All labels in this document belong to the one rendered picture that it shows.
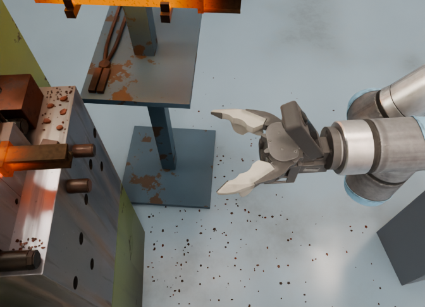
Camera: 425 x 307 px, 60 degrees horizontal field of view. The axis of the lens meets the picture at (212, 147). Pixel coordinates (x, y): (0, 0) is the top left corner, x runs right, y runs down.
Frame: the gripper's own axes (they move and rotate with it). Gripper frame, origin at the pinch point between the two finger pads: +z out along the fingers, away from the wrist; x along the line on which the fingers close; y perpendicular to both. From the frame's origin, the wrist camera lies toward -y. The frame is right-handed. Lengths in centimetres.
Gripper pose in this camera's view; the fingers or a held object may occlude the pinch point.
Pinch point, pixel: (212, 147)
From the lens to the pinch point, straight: 58.0
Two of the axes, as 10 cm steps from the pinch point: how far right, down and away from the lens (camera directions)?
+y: 0.0, 5.2, 8.5
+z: -10.0, 0.5, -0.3
